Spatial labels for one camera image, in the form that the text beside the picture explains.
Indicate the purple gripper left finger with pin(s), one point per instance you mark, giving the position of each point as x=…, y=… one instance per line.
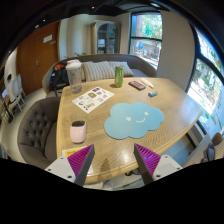
x=80, y=163

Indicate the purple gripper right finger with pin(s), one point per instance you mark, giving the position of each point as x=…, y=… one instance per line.
x=147, y=161

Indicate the blue cloud mouse pad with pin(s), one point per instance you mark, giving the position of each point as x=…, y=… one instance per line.
x=132, y=120

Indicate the yellow label sticker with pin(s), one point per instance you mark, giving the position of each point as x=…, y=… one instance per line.
x=69, y=152

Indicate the grey tufted armchair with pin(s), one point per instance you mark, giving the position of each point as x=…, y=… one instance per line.
x=37, y=133

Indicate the small blue eraser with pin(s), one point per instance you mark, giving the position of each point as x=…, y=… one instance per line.
x=152, y=94

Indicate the white sticker sheet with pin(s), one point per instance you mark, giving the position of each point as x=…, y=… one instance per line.
x=90, y=100

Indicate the black red flat case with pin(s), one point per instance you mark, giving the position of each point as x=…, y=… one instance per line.
x=137, y=85

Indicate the cream pen tube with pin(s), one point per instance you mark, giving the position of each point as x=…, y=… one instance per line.
x=146, y=82

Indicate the black backpack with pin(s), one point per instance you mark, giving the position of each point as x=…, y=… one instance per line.
x=59, y=77

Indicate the striped cushion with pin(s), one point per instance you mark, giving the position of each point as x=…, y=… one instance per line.
x=97, y=71
x=127, y=71

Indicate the clear plastic shaker bottle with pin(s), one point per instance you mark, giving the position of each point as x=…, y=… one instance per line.
x=74, y=72

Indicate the brown curved sofa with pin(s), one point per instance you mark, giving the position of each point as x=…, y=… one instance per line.
x=139, y=67

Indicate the orange wooden door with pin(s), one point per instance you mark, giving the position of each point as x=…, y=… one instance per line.
x=36, y=54

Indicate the wooden glass cabinet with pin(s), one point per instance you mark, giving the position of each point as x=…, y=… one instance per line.
x=105, y=37

